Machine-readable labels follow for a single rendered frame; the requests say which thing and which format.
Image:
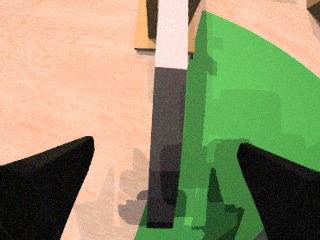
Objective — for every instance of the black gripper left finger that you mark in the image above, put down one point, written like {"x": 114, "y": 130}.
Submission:
{"x": 37, "y": 193}

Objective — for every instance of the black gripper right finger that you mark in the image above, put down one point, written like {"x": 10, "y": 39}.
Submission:
{"x": 286, "y": 194}

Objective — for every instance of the green flat mat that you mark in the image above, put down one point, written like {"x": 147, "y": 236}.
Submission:
{"x": 241, "y": 88}

